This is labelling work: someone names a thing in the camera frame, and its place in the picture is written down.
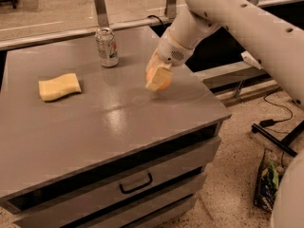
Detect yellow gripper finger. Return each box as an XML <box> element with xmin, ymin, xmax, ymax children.
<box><xmin>144</xmin><ymin>62</ymin><xmax>174</xmax><ymax>92</ymax></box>
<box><xmin>145</xmin><ymin>49</ymin><xmax>159</xmax><ymax>73</ymax></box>

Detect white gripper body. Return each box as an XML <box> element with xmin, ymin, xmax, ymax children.
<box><xmin>157</xmin><ymin>28</ymin><xmax>195</xmax><ymax>66</ymax></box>

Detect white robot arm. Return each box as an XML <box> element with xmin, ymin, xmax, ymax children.
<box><xmin>146</xmin><ymin>0</ymin><xmax>304</xmax><ymax>107</ymax></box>

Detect black robot base legs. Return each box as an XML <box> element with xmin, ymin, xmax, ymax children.
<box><xmin>251</xmin><ymin>120</ymin><xmax>304</xmax><ymax>159</ymax></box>

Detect yellow sponge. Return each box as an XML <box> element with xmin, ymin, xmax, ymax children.
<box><xmin>38</xmin><ymin>73</ymin><xmax>82</xmax><ymax>102</ymax></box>

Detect silver soda can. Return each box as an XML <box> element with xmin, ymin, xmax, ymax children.
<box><xmin>95</xmin><ymin>28</ymin><xmax>119</xmax><ymax>67</ymax></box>

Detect white crumpled packet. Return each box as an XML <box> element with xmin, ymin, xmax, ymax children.
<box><xmin>241</xmin><ymin>50</ymin><xmax>262</xmax><ymax>69</ymax></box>

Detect grey drawer cabinet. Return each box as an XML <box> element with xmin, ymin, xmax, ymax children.
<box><xmin>0</xmin><ymin>26</ymin><xmax>233</xmax><ymax>228</ymax></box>

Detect basket of groceries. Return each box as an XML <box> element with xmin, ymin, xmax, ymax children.
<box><xmin>254</xmin><ymin>149</ymin><xmax>286</xmax><ymax>212</ymax></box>

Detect black cable on rail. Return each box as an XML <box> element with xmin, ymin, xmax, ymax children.
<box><xmin>146</xmin><ymin>14</ymin><xmax>167</xmax><ymax>30</ymax></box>

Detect metal guard rail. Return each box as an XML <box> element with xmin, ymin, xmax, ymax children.
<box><xmin>0</xmin><ymin>0</ymin><xmax>304</xmax><ymax>51</ymax></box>

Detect black drawer handle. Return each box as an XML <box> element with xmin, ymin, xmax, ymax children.
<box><xmin>119</xmin><ymin>173</ymin><xmax>153</xmax><ymax>195</ymax></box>

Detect black power adapter cable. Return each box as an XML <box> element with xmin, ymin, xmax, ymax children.
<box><xmin>258</xmin><ymin>86</ymin><xmax>295</xmax><ymax>135</ymax></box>

